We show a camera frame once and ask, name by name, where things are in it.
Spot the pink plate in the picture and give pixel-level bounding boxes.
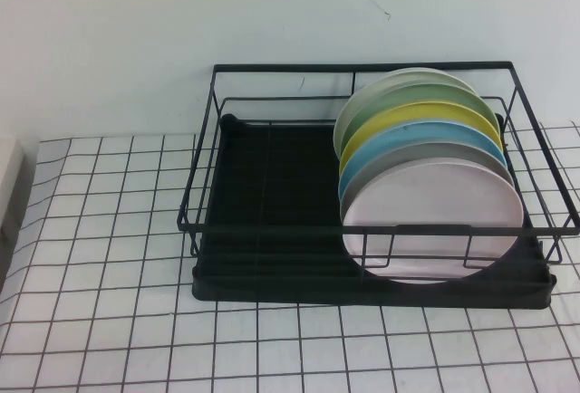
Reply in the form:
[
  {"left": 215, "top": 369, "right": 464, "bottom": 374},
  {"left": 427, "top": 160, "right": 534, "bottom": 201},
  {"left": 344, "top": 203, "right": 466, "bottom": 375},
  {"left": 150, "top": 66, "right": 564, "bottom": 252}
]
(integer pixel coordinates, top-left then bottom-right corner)
[{"left": 340, "top": 159, "right": 526, "bottom": 285}]

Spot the blue plate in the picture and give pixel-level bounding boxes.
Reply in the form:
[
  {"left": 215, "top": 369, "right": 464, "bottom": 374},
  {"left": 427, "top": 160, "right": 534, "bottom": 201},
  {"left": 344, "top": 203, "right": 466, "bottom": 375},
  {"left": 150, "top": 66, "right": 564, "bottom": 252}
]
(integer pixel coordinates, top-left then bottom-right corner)
[{"left": 337, "top": 120, "right": 509, "bottom": 196}]

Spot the pale mint plate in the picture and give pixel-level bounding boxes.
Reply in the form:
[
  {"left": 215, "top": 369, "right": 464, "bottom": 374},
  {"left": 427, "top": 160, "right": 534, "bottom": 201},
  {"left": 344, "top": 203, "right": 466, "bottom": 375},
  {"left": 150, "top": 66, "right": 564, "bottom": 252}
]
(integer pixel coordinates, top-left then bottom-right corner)
[{"left": 333, "top": 68, "right": 479, "bottom": 159}]

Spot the grey plate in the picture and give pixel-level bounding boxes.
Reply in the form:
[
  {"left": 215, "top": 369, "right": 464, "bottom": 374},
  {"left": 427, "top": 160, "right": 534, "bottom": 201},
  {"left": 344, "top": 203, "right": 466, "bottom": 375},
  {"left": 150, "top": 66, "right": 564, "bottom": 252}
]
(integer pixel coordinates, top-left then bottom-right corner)
[{"left": 339, "top": 140, "right": 516, "bottom": 213}]

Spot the yellow plate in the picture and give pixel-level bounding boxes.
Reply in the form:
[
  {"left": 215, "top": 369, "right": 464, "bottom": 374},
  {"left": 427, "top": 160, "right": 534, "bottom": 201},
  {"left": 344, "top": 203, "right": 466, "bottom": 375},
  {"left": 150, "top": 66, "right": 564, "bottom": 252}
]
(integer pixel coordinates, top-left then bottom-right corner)
[{"left": 338, "top": 101, "right": 505, "bottom": 172}]

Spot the green plate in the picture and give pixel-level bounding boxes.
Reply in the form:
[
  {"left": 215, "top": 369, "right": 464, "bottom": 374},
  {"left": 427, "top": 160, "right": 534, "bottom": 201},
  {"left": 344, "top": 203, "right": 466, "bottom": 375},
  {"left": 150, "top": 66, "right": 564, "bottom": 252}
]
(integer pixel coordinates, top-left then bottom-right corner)
[{"left": 340, "top": 82, "right": 502, "bottom": 158}]

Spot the black plastic drip tray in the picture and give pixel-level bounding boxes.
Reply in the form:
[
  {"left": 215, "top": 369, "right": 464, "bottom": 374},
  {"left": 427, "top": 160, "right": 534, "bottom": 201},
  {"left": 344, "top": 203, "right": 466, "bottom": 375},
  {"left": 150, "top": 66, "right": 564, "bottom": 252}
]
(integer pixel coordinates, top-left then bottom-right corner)
[{"left": 190, "top": 112, "right": 558, "bottom": 311}]

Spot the white black-grid tablecloth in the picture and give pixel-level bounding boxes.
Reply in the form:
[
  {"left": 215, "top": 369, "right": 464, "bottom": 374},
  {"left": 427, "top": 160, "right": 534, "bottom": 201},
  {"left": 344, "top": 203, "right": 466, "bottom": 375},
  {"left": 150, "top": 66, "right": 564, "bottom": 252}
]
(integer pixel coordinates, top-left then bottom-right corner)
[{"left": 0, "top": 124, "right": 580, "bottom": 393}]

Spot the black wire dish rack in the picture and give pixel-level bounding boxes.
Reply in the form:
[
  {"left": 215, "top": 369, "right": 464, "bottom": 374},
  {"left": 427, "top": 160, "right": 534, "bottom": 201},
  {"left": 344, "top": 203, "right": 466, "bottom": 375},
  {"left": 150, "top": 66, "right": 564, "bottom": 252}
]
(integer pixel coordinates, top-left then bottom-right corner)
[{"left": 175, "top": 61, "right": 580, "bottom": 270}]

